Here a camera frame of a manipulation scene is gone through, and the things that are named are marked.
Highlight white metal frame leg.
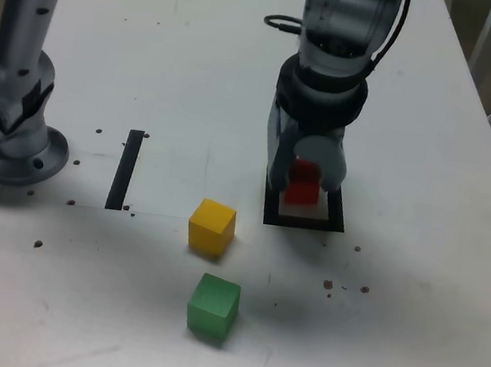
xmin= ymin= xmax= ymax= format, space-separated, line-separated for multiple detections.
xmin=468 ymin=0 xmax=491 ymax=68

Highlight yellow cube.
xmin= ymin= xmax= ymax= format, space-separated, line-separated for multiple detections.
xmin=183 ymin=196 xmax=240 ymax=262

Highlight red cube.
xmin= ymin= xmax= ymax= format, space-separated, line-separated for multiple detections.
xmin=282 ymin=155 xmax=326 ymax=209

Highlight black tape square outline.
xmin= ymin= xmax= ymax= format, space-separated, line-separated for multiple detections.
xmin=259 ymin=168 xmax=351 ymax=236

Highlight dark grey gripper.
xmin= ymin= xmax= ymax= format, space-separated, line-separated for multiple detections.
xmin=259 ymin=99 xmax=356 ymax=203

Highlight green cube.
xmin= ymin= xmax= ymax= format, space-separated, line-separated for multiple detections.
xmin=182 ymin=269 xmax=244 ymax=341

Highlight black tape strip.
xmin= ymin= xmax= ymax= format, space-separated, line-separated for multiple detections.
xmin=104 ymin=127 xmax=145 ymax=214

